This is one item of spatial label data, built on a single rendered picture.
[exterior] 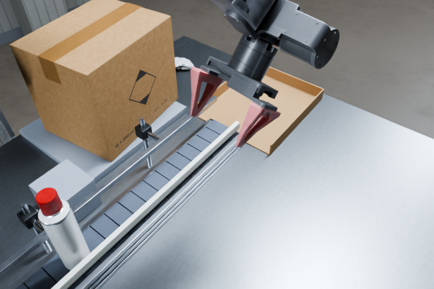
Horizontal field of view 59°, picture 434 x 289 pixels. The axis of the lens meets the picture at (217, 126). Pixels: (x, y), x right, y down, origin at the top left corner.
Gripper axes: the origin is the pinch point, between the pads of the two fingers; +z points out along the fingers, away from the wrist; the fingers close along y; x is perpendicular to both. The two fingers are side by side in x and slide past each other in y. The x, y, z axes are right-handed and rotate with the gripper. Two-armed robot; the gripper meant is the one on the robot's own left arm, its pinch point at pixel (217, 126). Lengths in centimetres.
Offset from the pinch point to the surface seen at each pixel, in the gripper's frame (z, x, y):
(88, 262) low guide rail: 34.7, -1.1, -10.5
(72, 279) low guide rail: 37.4, -3.7, -10.1
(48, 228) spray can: 27.7, -10.4, -13.4
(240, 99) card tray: 1, 53, -28
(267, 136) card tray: 5.7, 47.1, -11.9
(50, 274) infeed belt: 41.1, -3.4, -15.5
